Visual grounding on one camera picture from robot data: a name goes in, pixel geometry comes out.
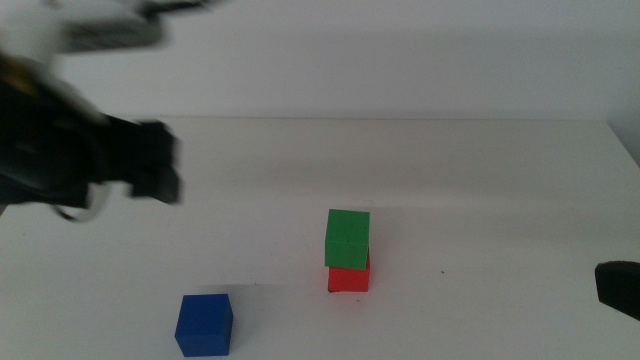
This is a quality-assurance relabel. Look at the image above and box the green cube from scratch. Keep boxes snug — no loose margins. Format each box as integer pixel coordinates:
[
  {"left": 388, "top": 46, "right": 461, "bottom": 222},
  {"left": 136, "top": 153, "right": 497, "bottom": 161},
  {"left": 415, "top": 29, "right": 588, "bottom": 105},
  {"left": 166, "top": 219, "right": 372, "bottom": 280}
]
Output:
[{"left": 323, "top": 208, "right": 372, "bottom": 272}]

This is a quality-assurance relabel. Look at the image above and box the blue cube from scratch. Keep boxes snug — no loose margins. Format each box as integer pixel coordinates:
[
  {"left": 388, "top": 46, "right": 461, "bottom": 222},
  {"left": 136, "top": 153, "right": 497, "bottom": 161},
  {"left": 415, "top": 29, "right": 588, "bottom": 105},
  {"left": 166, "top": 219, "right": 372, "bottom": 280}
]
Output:
[{"left": 174, "top": 293, "right": 235, "bottom": 358}]

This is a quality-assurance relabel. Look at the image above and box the red cube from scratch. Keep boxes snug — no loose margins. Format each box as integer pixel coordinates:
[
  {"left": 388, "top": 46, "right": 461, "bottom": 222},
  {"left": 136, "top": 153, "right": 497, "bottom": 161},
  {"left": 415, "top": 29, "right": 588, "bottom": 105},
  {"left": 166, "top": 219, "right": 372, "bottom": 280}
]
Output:
[{"left": 327, "top": 249, "right": 372, "bottom": 294}]

